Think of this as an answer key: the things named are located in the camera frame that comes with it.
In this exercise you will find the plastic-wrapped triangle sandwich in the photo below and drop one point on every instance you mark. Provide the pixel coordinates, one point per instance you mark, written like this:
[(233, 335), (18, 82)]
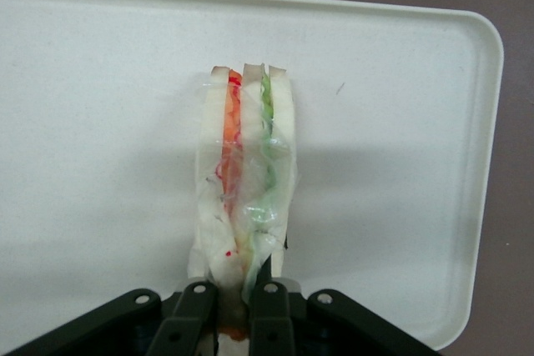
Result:
[(242, 172)]

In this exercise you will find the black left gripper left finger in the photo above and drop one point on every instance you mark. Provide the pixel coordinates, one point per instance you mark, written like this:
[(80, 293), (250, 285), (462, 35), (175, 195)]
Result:
[(183, 322)]

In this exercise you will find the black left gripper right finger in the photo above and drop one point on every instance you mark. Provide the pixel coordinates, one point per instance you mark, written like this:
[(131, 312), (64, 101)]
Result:
[(271, 322)]

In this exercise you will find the beige rectangular plastic tray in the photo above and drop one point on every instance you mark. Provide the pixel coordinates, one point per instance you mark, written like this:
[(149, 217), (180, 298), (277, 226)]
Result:
[(104, 122)]

